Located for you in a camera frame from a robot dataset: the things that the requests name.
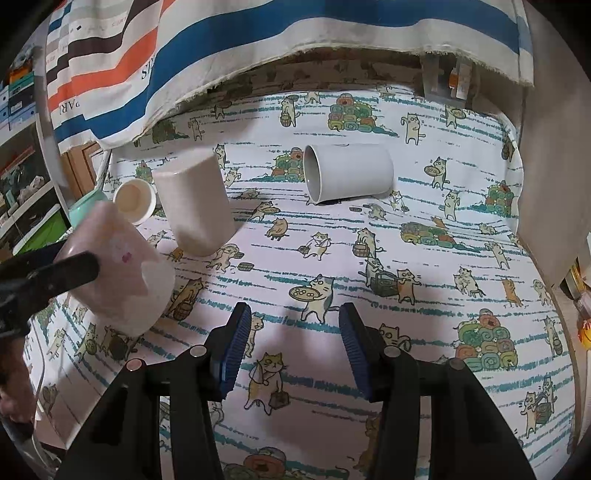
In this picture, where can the striped cloth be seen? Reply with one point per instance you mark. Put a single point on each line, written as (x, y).
(277, 27)

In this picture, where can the white mug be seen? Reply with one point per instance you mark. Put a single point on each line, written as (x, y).
(355, 170)

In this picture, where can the shelf unit with boxes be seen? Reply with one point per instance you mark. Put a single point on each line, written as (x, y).
(23, 152)

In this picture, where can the person's left hand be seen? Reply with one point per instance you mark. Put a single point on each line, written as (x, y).
(16, 392)

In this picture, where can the yellow orange toy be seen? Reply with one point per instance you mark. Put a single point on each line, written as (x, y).
(584, 333)

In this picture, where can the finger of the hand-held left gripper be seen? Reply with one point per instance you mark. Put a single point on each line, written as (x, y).
(37, 258)
(69, 273)

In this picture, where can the tall beige cup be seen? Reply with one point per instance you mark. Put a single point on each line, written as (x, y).
(194, 207)

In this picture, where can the small cream cup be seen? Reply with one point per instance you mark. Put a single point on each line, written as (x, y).
(134, 201)

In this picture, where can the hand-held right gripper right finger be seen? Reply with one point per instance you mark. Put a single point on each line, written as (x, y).
(356, 355)

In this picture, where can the wooden cabinet door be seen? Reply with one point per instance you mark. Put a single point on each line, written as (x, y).
(85, 164)

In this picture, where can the pink cup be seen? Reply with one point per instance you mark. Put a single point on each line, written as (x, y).
(115, 240)

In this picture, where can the cat printed cloth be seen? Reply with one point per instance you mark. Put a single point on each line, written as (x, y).
(323, 258)

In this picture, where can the white pole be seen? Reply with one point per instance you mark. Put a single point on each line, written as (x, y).
(48, 134)

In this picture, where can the clear plastic container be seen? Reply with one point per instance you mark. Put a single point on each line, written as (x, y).
(443, 76)

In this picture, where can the mint green cup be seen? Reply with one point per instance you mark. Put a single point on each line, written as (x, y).
(85, 207)

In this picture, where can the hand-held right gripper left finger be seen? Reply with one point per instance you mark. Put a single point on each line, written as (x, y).
(232, 353)

